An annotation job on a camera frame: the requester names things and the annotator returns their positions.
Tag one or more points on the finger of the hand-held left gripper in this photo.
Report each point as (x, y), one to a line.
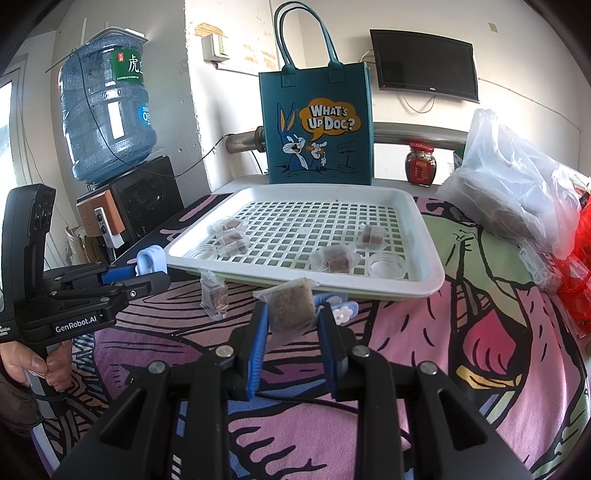
(115, 274)
(138, 287)

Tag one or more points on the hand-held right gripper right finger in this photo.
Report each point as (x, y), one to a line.
(330, 360)

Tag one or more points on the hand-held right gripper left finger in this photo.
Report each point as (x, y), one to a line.
(258, 355)

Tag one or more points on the clear packet of brown granules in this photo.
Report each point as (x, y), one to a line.
(291, 307)

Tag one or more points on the clear round plastic lid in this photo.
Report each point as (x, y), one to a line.
(203, 254)
(388, 265)

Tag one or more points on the white slotted plastic tray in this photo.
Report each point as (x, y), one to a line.
(323, 193)

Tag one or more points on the person's left forearm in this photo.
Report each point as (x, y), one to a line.
(16, 404)

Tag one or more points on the person's left hand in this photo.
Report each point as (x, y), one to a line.
(57, 374)

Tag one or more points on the cardboard box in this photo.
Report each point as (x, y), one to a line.
(76, 244)

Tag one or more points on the black and wood water dispenser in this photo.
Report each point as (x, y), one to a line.
(143, 203)

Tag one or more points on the printed cartoon blanket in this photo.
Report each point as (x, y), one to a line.
(438, 369)

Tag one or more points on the blue water cooler bottle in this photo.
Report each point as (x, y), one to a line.
(106, 120)

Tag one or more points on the teal cartoon tote bag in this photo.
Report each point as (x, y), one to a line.
(318, 170)

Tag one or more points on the red-lidded sauce jar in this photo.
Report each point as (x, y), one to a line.
(420, 166)

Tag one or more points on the clear bag of white rings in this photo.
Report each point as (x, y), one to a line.
(535, 267)

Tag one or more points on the grey metal pipe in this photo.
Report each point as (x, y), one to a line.
(415, 134)

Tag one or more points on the clear plastic bag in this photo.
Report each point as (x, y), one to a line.
(508, 189)

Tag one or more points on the red plastic bag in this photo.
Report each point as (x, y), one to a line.
(575, 290)

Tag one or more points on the white wall switch box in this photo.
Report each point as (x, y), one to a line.
(216, 47)

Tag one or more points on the black wall television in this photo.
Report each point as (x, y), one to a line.
(422, 62)

